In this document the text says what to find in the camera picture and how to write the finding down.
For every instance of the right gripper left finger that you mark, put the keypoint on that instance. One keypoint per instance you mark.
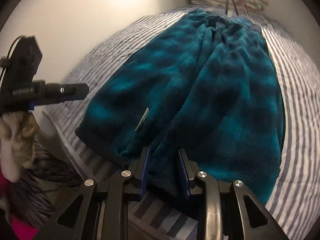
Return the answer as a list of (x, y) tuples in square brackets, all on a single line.
[(100, 210)]

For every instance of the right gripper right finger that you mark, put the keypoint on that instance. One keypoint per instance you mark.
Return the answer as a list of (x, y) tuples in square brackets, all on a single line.
[(224, 210)]

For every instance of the teal plaid fleece garment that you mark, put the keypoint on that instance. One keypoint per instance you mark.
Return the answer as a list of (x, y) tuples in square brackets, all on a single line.
[(207, 85)]

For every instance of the gloved left hand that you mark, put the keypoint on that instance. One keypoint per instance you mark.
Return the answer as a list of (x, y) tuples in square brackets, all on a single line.
[(18, 130)]

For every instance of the blue white striped bed cover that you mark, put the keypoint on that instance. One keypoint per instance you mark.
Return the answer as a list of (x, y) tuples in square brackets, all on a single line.
[(294, 202)]

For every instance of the black tripod stand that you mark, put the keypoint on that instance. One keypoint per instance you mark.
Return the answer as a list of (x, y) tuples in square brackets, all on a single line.
[(234, 3)]

